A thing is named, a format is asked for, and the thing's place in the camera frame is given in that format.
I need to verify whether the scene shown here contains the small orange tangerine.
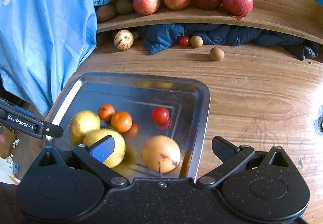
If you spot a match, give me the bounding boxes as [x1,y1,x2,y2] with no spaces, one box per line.
[111,111,132,133]

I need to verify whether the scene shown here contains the red cherry tomato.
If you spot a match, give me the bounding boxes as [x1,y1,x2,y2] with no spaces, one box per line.
[178,36,191,47]
[151,107,170,124]

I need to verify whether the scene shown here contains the tan round longan fruit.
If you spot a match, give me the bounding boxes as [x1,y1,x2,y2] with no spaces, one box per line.
[209,47,225,61]

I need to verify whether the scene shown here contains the yellow pear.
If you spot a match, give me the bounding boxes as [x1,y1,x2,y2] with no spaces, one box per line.
[83,128,126,168]
[69,110,101,148]

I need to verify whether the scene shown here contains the small tangerine with spots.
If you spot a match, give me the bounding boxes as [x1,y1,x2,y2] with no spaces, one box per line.
[98,104,115,122]

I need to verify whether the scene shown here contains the large orange with marks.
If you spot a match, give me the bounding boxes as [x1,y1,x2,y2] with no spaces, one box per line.
[141,135,181,174]

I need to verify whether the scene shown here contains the stainless steel tray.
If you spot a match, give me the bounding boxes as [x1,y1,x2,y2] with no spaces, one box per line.
[43,73,210,180]

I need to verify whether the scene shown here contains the light blue fabric garment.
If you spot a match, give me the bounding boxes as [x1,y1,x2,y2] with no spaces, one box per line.
[1,0,112,116]

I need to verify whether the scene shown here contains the striped cream melon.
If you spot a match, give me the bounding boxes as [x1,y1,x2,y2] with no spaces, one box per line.
[114,30,134,50]

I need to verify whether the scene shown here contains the tan round longan near cloth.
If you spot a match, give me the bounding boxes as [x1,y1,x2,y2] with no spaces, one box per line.
[190,35,203,48]

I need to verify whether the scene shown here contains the red cherry tomato by cloth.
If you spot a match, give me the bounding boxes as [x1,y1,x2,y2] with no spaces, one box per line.
[178,36,191,47]

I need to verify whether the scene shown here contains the brown kiwi fruit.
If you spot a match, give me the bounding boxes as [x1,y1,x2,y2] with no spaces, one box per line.
[96,4,117,22]
[115,0,134,15]

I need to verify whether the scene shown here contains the dark blue crumpled cloth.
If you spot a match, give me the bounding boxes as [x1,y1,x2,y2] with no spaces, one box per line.
[137,24,322,60]

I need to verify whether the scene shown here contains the curved wooden shelf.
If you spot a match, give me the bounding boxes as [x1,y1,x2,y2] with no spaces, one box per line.
[94,0,323,44]

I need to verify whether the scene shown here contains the red apple far right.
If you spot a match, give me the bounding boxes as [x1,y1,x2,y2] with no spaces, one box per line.
[222,0,254,15]

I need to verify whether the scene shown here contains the pale red apple left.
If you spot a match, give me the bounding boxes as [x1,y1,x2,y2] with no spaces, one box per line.
[132,0,160,15]

